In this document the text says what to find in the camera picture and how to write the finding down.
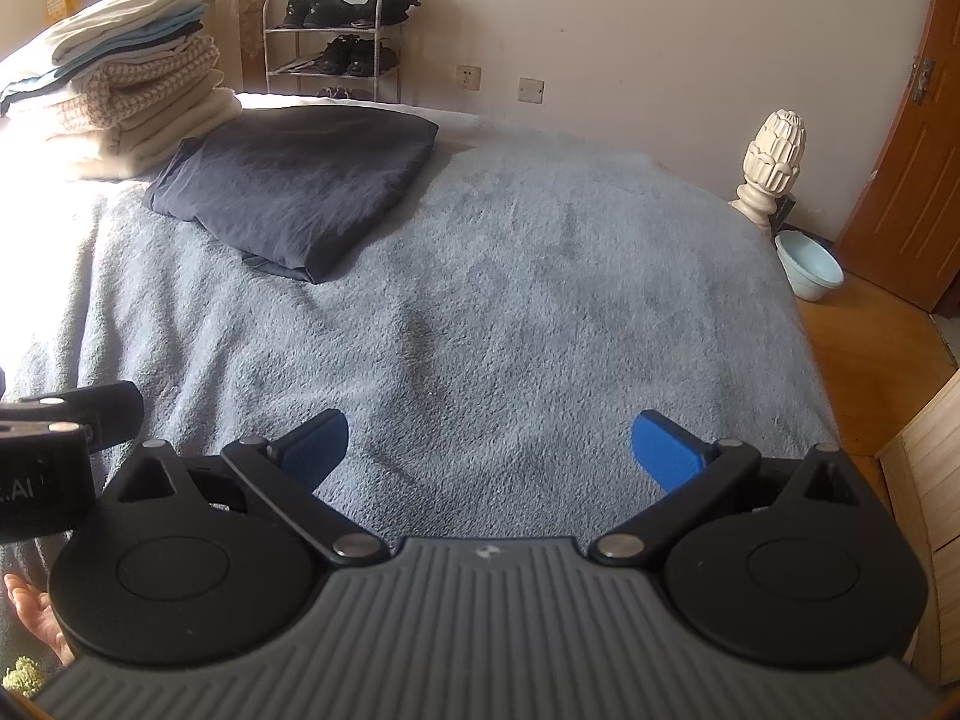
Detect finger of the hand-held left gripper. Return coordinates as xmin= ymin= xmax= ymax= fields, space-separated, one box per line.
xmin=19 ymin=382 xmax=145 ymax=452

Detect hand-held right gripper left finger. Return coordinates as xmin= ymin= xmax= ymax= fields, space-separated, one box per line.
xmin=112 ymin=409 xmax=391 ymax=565

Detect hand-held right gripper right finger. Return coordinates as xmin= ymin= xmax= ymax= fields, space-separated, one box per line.
xmin=589 ymin=409 xmax=860 ymax=565

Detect dark grey pants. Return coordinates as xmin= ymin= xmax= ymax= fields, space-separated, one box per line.
xmin=142 ymin=105 xmax=440 ymax=284

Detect stack of folded clothes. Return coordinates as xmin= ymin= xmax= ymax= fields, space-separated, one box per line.
xmin=0 ymin=0 xmax=245 ymax=182

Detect person's left hand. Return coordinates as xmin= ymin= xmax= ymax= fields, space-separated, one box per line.
xmin=4 ymin=574 xmax=74 ymax=665

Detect white green fluffy jacket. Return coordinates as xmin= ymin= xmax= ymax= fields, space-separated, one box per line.
xmin=0 ymin=656 xmax=42 ymax=691

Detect light blue basin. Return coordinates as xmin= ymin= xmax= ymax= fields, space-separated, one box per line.
xmin=775 ymin=231 xmax=845 ymax=302

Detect cream bedpost finial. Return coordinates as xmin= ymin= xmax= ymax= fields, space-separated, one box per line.
xmin=730 ymin=110 xmax=807 ymax=230

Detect wooden door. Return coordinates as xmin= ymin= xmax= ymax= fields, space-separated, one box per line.
xmin=832 ymin=0 xmax=960 ymax=314

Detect metal shoe rack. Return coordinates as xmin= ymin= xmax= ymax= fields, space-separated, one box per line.
xmin=262 ymin=0 xmax=406 ymax=102

